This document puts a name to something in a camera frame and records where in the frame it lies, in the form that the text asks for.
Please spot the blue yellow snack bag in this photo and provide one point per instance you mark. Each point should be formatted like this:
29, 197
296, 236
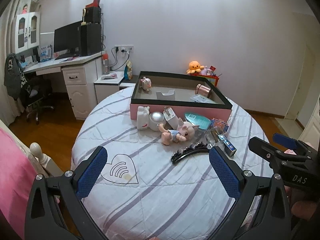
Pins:
128, 74

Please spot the small pink block figure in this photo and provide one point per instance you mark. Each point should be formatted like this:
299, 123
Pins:
145, 84

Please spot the rose gold metal can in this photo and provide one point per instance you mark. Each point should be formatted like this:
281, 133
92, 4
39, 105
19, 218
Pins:
203, 90

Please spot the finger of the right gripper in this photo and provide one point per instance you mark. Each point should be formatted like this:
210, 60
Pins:
268, 152
290, 143

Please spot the white desk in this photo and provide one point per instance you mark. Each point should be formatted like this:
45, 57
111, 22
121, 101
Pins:
79, 74

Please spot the black computer monitor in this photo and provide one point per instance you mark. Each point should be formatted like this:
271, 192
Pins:
66, 40

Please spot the orange octopus plush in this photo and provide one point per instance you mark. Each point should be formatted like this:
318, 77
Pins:
194, 67

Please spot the white plastic jug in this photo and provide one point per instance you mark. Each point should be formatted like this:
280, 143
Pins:
143, 117

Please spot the beige curtain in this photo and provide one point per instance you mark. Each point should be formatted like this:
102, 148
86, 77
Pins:
9, 108

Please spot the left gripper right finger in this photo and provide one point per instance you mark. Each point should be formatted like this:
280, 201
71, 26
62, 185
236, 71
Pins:
260, 210

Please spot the blue small box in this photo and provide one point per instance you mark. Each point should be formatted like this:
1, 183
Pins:
227, 146

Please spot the teal plastic packet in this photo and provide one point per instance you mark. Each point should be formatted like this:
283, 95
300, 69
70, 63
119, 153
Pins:
201, 99

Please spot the black computer tower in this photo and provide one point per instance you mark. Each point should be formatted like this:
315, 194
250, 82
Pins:
90, 39

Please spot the person's right hand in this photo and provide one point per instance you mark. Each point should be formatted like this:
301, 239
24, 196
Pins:
302, 205

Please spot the pink blanket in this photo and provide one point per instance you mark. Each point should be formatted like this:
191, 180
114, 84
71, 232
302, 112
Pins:
17, 176

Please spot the white glass door cabinet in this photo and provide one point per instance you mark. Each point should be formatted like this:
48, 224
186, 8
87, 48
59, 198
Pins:
26, 31

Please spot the wall power outlet strip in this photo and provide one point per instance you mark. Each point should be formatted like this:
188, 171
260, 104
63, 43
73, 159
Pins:
124, 48

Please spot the pink doll on cabinet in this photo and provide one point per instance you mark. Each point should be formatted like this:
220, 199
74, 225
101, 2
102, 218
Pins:
25, 9

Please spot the white charger plug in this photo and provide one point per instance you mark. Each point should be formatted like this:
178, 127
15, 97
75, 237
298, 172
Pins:
170, 117

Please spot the silver white round device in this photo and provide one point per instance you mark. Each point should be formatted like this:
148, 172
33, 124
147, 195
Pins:
155, 119

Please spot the pink black storage box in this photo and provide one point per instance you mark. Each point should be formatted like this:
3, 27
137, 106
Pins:
184, 86

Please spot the pink hair doll figure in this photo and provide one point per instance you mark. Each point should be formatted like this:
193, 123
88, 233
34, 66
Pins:
184, 132

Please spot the black office chair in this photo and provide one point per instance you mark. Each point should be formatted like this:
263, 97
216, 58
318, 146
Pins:
36, 96

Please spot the black hair clip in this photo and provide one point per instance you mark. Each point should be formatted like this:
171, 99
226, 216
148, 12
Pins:
180, 154

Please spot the dark jacket on chair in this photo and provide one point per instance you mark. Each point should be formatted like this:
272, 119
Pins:
14, 78

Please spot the orange cap bottle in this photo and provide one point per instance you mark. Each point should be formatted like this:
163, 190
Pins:
105, 63

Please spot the white bedpost knob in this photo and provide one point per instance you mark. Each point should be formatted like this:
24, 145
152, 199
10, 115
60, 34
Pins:
45, 161

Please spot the red paper bag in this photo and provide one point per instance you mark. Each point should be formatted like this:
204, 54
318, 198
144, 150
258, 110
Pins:
92, 3

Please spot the teal oval case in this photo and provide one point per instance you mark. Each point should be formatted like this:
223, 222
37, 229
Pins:
198, 120

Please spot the pink building block model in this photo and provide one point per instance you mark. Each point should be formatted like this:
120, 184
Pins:
219, 124

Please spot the black speaker box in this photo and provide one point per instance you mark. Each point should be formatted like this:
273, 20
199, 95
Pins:
92, 15

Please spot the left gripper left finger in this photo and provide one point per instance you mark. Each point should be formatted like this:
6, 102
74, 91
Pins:
55, 209

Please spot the red toy box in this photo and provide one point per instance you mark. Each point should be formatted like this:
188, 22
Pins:
211, 78

